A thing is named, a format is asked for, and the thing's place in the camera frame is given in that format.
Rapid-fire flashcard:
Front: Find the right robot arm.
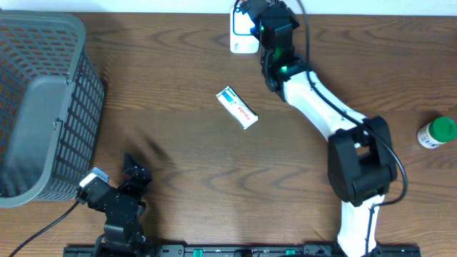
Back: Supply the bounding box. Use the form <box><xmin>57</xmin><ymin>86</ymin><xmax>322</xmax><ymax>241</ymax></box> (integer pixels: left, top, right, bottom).
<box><xmin>233</xmin><ymin>0</ymin><xmax>401</xmax><ymax>256</ymax></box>

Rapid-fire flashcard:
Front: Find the green lid jar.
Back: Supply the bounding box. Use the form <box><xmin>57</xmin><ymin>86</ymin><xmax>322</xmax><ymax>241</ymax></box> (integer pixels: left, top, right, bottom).
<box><xmin>417</xmin><ymin>117</ymin><xmax>456</xmax><ymax>149</ymax></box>

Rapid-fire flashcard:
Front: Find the white Panadol box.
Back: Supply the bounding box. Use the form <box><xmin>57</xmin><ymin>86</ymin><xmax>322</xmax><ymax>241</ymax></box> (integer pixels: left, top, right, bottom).
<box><xmin>216</xmin><ymin>86</ymin><xmax>258</xmax><ymax>130</ymax></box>

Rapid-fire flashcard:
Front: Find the dark grey plastic basket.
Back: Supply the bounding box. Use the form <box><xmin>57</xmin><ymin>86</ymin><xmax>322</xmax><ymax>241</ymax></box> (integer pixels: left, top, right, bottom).
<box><xmin>1</xmin><ymin>11</ymin><xmax>106</xmax><ymax>208</ymax></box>

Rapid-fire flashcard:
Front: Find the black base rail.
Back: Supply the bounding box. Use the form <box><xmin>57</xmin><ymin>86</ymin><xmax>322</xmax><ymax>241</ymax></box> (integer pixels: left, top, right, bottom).
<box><xmin>64</xmin><ymin>243</ymin><xmax>422</xmax><ymax>257</ymax></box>

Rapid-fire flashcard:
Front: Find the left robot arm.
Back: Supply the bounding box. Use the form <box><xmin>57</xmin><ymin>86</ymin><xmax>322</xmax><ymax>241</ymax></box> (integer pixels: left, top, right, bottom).
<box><xmin>84</xmin><ymin>153</ymin><xmax>151</xmax><ymax>256</ymax></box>

